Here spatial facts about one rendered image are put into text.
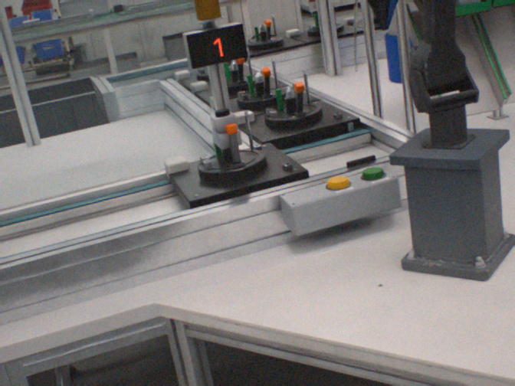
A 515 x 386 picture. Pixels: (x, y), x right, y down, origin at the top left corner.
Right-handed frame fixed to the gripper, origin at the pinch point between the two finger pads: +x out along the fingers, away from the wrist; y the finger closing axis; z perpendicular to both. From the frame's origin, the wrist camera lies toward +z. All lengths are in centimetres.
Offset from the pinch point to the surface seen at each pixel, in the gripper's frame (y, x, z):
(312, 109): 1.1, 26.4, 42.1
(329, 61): -37, 35, 126
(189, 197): 39.0, 28.0, 9.6
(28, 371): 74, 45, -6
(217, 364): 27, 126, 106
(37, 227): 68, 33, 29
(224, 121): 28.0, 17.4, 17.4
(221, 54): 23.6, 6.6, 28.7
